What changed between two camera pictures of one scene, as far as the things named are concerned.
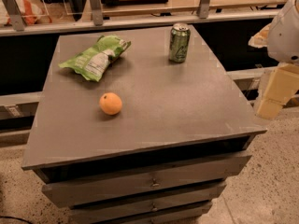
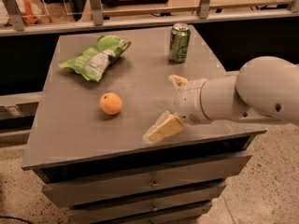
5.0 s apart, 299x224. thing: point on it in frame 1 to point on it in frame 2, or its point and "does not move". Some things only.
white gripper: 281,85 to 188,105
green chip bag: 93,62 does not move
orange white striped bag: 30,7 does not move
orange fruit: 110,103 does not move
